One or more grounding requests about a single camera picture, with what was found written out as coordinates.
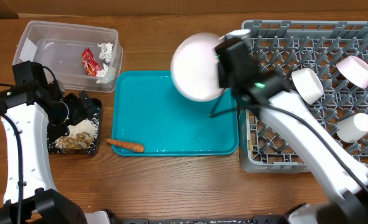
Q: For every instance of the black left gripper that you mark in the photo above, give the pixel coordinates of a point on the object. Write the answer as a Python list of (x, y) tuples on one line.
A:
[(80, 113)]

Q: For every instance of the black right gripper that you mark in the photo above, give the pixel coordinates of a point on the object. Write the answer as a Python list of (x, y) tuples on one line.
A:
[(225, 76)]

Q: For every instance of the pink round plate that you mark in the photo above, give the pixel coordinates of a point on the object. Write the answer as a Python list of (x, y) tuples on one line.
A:
[(194, 67)]

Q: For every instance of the red foil snack wrapper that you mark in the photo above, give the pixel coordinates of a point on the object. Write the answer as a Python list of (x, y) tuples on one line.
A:
[(91, 66)]

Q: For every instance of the white napkin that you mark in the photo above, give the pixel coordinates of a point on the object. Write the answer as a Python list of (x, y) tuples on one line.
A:
[(106, 51)]

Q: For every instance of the cream bowl with leftovers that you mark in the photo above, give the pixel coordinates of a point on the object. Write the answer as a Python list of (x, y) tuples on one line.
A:
[(308, 85)]

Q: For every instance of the orange carrot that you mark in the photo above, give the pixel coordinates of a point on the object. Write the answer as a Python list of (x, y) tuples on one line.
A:
[(131, 146)]

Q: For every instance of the pink white bowl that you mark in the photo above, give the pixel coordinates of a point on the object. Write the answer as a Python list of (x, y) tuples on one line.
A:
[(355, 70)]

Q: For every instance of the small white cup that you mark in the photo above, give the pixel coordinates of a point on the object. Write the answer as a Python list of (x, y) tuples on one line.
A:
[(353, 128)]

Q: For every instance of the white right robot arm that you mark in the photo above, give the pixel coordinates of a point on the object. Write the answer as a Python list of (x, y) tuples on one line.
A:
[(271, 99)]

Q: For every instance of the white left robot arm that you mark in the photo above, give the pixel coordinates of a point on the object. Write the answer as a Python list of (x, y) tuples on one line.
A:
[(34, 113)]

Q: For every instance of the black food waste tray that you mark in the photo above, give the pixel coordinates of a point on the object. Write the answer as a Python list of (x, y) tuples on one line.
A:
[(52, 149)]

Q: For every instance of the clear plastic waste bin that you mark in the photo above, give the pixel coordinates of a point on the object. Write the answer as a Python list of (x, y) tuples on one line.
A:
[(59, 46)]

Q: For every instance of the grey dishwasher rack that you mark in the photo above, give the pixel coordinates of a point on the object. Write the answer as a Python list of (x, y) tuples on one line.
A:
[(286, 46)]

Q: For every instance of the rice and meat leftovers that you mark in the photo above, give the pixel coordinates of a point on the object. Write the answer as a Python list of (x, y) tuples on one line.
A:
[(81, 137)]

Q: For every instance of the teal serving tray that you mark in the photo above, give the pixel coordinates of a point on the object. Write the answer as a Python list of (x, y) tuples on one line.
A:
[(150, 111)]

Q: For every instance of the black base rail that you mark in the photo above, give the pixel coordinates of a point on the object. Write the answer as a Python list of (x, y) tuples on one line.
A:
[(257, 219)]

